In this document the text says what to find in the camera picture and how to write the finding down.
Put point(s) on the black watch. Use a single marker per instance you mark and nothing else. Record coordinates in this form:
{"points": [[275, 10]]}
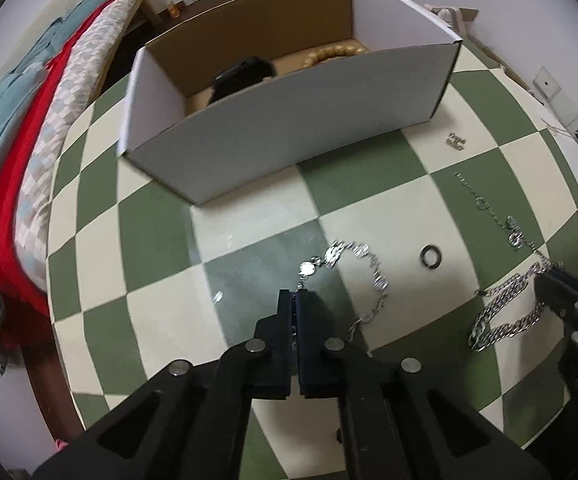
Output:
{"points": [[241, 77]]}

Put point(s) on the green checkered tablecloth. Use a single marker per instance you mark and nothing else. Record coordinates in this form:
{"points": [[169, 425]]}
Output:
{"points": [[154, 240]]}

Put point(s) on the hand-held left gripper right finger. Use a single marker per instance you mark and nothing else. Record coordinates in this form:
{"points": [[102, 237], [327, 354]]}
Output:
{"points": [[306, 322]]}

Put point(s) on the diamond patterned quilt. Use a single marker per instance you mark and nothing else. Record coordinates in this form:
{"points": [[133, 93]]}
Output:
{"points": [[54, 130]]}

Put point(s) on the white cardboard box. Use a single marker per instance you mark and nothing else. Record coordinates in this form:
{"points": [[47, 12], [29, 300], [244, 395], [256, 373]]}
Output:
{"points": [[294, 120]]}

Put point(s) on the red blanket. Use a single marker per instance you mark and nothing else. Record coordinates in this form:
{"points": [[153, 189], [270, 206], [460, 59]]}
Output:
{"points": [[9, 200]]}

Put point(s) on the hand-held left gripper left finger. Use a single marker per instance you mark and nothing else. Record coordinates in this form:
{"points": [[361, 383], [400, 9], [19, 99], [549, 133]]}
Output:
{"points": [[286, 320]]}

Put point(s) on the white wall socket panel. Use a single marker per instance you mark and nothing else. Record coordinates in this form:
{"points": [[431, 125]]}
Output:
{"points": [[546, 82], [566, 110]]}

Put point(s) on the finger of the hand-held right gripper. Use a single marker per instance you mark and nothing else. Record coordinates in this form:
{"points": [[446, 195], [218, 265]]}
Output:
{"points": [[556, 287]]}

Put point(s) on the pink object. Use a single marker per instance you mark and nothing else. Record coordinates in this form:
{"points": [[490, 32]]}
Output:
{"points": [[61, 445]]}

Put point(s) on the small silver earring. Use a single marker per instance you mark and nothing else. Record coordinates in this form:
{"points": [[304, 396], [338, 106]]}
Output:
{"points": [[456, 141]]}

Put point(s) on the small amber bottle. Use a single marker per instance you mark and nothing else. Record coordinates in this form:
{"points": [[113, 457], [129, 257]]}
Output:
{"points": [[173, 8]]}

